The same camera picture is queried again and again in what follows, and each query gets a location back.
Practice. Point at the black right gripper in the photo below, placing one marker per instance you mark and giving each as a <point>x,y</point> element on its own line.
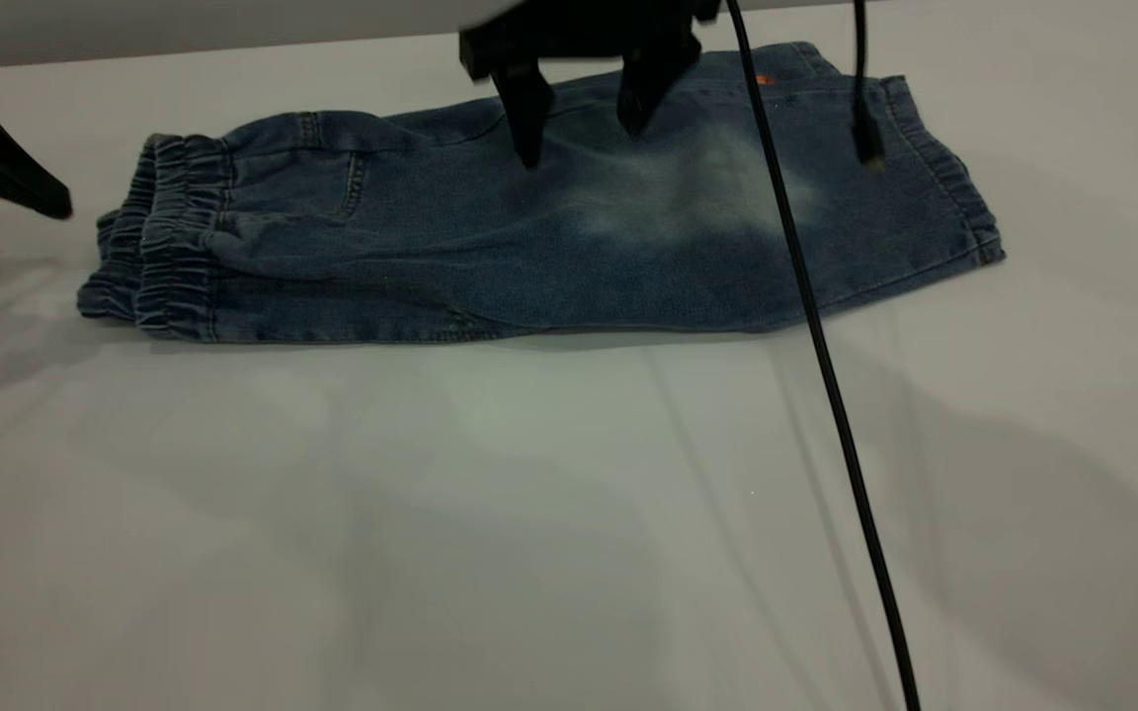
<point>589,30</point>

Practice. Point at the blue denim shorts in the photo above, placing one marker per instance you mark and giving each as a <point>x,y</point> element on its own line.
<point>431,247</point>

